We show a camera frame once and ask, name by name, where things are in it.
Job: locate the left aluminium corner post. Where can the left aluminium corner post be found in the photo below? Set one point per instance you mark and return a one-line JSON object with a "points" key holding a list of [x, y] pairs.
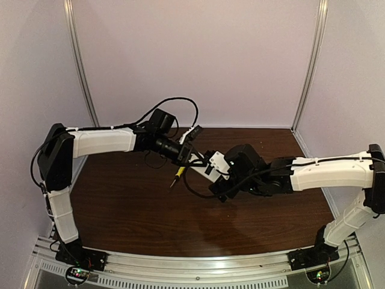
{"points": [[79, 64]]}

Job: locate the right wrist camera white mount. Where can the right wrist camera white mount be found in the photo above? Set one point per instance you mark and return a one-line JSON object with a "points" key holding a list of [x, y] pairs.
{"points": [[217, 167]]}

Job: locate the aluminium corner post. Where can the aluminium corner post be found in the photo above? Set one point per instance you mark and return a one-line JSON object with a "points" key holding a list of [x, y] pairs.
{"points": [[321, 21], [79, 64]]}

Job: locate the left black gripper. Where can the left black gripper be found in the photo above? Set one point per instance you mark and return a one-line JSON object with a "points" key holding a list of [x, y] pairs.
{"points": [[184, 153]]}

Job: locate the right aluminium corner post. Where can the right aluminium corner post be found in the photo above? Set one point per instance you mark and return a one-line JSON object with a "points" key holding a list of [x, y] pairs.
{"points": [[321, 21]]}

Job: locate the white remote control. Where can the white remote control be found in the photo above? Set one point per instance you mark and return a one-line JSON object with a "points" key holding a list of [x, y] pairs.
{"points": [[202, 170]]}

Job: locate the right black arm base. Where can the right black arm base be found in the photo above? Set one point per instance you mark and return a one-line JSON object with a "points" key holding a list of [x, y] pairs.
{"points": [[316, 255]]}

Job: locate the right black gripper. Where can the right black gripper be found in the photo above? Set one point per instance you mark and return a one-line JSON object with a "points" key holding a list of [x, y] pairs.
{"points": [[217, 186]]}

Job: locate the right circuit board with leds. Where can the right circuit board with leds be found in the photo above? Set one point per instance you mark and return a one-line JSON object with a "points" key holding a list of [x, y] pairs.
{"points": [[319, 276]]}

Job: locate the left circuit board with leds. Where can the left circuit board with leds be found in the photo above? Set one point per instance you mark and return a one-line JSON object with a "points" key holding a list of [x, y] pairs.
{"points": [[76, 275]]}

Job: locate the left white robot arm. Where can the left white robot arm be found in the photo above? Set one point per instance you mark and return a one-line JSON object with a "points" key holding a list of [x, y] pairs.
{"points": [[64, 145]]}

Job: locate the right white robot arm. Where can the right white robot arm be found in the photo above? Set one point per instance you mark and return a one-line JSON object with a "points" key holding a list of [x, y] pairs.
{"points": [[364, 170]]}

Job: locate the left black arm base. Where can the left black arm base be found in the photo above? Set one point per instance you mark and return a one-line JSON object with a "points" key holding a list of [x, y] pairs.
{"points": [[74, 253]]}

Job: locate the circuit board with leds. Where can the circuit board with leds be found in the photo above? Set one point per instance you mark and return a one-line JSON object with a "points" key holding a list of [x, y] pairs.
{"points": [[319, 276], [76, 275]]}

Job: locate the aluminium front rail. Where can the aluminium front rail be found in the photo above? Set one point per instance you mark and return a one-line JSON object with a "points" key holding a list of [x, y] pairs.
{"points": [[266, 270]]}

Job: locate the yellow handled screwdriver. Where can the yellow handled screwdriver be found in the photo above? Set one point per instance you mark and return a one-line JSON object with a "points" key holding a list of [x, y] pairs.
{"points": [[177, 176]]}

